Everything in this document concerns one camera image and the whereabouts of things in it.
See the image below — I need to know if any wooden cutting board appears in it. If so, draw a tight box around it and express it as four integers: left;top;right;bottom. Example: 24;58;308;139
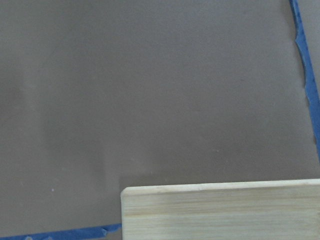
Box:
120;179;320;240

